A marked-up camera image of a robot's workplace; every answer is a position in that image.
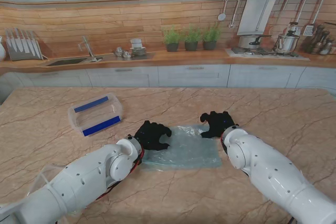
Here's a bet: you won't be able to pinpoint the clear plastic crate blue strips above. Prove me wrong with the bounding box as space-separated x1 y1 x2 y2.
67 92 124 137

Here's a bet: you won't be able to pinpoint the small silver bowls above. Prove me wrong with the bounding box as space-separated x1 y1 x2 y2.
113 46 133 59

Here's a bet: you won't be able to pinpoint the red black arm cable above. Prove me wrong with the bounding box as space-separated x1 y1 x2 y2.
99 147 145 201
220 134 229 156

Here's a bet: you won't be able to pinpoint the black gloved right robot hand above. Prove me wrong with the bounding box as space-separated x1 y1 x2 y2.
200 111 239 138

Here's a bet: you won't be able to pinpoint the red black right arm cable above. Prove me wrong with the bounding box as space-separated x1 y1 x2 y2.
220 134 229 156

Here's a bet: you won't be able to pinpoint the clear plastic crate lid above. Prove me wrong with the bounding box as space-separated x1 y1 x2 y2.
25 165 66 198

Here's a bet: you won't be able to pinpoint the hanging steel utensil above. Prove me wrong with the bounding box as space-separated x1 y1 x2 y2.
227 0 241 29

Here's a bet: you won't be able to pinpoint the white jug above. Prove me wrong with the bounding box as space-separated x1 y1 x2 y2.
0 36 7 61

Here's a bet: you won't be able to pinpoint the white lower kitchen cabinets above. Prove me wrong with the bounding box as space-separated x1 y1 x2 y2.
0 63 336 89

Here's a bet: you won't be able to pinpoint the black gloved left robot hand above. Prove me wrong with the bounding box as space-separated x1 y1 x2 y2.
133 120 173 152

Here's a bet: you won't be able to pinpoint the hanging steel grater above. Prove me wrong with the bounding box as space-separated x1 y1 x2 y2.
303 24 316 37

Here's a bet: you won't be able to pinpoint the red black left arm cable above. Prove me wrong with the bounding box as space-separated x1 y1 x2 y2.
99 147 145 201

